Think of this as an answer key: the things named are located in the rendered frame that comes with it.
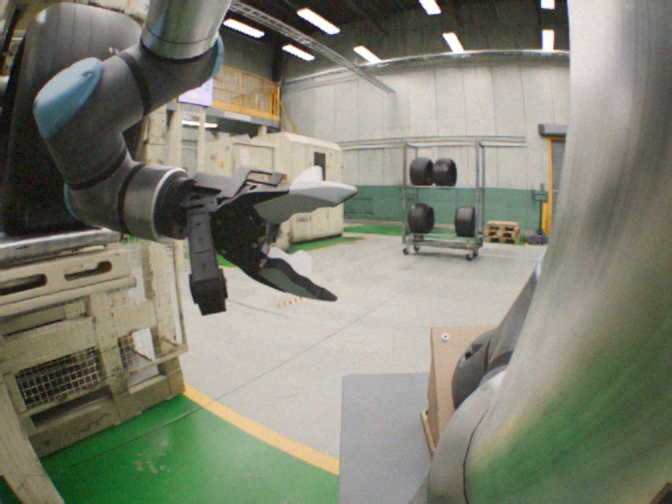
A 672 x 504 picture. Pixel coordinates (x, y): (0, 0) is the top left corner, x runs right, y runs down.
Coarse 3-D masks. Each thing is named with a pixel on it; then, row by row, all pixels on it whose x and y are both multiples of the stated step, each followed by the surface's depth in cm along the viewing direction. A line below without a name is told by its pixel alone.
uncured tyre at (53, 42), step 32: (32, 32) 33; (64, 32) 35; (96, 32) 42; (128, 32) 49; (32, 64) 33; (64, 64) 37; (32, 96) 34; (0, 128) 53; (32, 128) 36; (128, 128) 53; (0, 160) 55; (32, 160) 38; (0, 192) 53; (32, 192) 41; (32, 224) 46; (64, 224) 53
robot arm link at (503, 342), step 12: (540, 264) 27; (528, 288) 28; (516, 300) 32; (528, 300) 27; (516, 312) 29; (504, 324) 33; (516, 324) 27; (492, 336) 38; (504, 336) 28; (516, 336) 26; (492, 348) 36; (504, 348) 26; (492, 360) 28; (504, 360) 25
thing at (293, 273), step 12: (276, 252) 39; (300, 252) 41; (264, 264) 37; (276, 264) 36; (288, 264) 37; (300, 264) 40; (312, 264) 42; (264, 276) 37; (276, 276) 37; (288, 276) 37; (300, 276) 38; (312, 276) 40; (288, 288) 38; (300, 288) 37; (312, 288) 38; (324, 288) 39; (324, 300) 38; (336, 300) 39
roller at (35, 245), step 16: (0, 240) 39; (16, 240) 42; (32, 240) 46; (48, 240) 49; (64, 240) 52; (80, 240) 56; (96, 240) 59; (112, 240) 63; (0, 256) 39; (16, 256) 43; (32, 256) 47
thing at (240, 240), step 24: (240, 168) 37; (168, 192) 33; (192, 192) 37; (216, 192) 37; (168, 216) 33; (216, 216) 32; (240, 216) 31; (216, 240) 34; (240, 240) 34; (264, 240) 35; (240, 264) 36
